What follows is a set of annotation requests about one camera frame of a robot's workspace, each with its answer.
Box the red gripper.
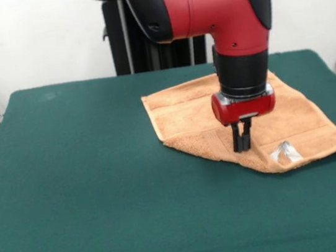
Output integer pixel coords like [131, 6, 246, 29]
[209, 82, 283, 156]

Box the orange terry towel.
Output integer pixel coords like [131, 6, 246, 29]
[138, 56, 336, 191]

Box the dark green table cloth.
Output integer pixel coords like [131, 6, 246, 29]
[0, 44, 336, 252]

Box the black robot pedestal with handle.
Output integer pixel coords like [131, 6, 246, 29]
[87, 0, 210, 79]

